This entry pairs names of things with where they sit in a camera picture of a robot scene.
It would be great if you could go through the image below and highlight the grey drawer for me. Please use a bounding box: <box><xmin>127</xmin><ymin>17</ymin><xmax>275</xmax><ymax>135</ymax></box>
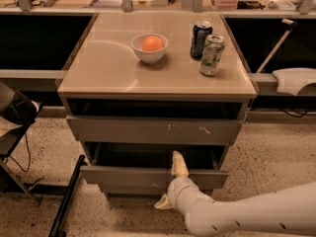
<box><xmin>66</xmin><ymin>116</ymin><xmax>242</xmax><ymax>145</ymax></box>
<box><xmin>100</xmin><ymin>186</ymin><xmax>167</xmax><ymax>198</ymax></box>
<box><xmin>81</xmin><ymin>142</ymin><xmax>228</xmax><ymax>191</ymax></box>

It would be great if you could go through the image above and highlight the orange fruit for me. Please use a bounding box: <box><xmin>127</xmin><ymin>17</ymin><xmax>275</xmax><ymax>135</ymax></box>
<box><xmin>142</xmin><ymin>36</ymin><xmax>164</xmax><ymax>51</ymax></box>

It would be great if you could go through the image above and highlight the white stick with tip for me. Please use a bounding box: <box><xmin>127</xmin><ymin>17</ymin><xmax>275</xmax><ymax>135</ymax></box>
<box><xmin>257</xmin><ymin>18</ymin><xmax>298</xmax><ymax>73</ymax></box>

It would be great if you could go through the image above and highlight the grey bottom drawer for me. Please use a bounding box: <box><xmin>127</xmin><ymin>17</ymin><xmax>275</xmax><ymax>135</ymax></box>
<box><xmin>100</xmin><ymin>186</ymin><xmax>167</xmax><ymax>198</ymax></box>

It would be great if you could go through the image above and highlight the grey drawer cabinet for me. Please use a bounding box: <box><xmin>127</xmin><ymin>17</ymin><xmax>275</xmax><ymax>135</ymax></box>
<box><xmin>55</xmin><ymin>11</ymin><xmax>258</xmax><ymax>202</ymax></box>

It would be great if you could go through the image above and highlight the grey top drawer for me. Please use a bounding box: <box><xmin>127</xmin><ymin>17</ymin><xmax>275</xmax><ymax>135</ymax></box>
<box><xmin>66</xmin><ymin>116</ymin><xmax>242</xmax><ymax>145</ymax></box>

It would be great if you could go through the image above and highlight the green white soda can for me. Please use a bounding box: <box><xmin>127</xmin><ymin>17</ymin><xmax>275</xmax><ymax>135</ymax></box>
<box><xmin>199</xmin><ymin>35</ymin><xmax>225</xmax><ymax>76</ymax></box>

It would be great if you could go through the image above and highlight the black metal stand leg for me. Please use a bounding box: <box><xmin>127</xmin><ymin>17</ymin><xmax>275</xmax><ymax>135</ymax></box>
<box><xmin>48</xmin><ymin>155</ymin><xmax>86</xmax><ymax>237</ymax></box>

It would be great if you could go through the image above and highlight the blue soda can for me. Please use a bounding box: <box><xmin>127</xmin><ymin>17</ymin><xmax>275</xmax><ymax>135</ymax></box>
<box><xmin>191</xmin><ymin>21</ymin><xmax>213</xmax><ymax>59</ymax></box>

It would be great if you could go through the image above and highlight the black chair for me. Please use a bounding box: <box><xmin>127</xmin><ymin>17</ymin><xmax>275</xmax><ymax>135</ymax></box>
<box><xmin>0</xmin><ymin>82</ymin><xmax>42</xmax><ymax>204</ymax></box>

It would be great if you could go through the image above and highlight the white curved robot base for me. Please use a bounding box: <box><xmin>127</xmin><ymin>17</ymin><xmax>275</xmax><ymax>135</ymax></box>
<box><xmin>273</xmin><ymin>67</ymin><xmax>316</xmax><ymax>96</ymax></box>

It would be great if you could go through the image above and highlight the white bowl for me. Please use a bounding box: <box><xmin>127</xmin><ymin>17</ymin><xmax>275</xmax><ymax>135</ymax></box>
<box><xmin>131</xmin><ymin>34</ymin><xmax>169</xmax><ymax>64</ymax></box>

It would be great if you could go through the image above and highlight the black cable on floor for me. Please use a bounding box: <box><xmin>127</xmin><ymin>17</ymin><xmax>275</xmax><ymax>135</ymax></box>
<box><xmin>8</xmin><ymin>132</ymin><xmax>32</xmax><ymax>174</ymax></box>

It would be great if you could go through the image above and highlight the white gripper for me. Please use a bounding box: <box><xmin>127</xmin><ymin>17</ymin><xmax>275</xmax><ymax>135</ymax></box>
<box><xmin>154</xmin><ymin>151</ymin><xmax>211</xmax><ymax>215</ymax></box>

